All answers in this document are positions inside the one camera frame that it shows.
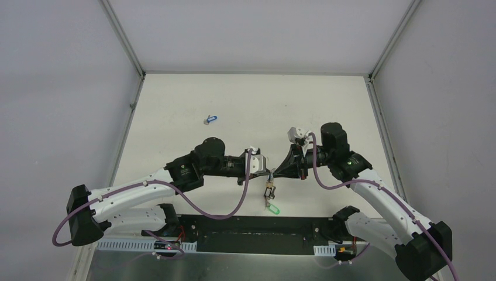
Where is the green tag key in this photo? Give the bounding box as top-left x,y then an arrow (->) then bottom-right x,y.
267,204 -> 280,215

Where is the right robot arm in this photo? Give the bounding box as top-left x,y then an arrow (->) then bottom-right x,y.
273,122 -> 460,280

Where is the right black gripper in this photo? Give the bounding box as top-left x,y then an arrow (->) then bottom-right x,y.
273,142 -> 333,180

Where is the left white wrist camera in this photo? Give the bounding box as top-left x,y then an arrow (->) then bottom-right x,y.
245,146 -> 267,175

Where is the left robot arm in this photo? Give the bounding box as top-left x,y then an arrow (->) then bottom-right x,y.
52,137 -> 269,246

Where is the controller board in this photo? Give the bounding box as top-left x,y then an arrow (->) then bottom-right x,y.
154,241 -> 180,251
335,245 -> 356,259

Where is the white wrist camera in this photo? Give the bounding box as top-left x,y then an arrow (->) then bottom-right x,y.
287,127 -> 313,146
245,146 -> 267,175

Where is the right controller board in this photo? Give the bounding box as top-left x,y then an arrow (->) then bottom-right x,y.
335,245 -> 356,259

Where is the left controller board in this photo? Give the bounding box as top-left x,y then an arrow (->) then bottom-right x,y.
154,241 -> 180,251

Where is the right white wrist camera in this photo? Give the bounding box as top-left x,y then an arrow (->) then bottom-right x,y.
287,127 -> 313,146

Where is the aluminium frame rail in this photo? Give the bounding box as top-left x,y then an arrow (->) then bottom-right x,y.
74,235 -> 404,280

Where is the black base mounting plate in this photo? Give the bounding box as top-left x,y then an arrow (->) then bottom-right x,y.
141,214 -> 371,256

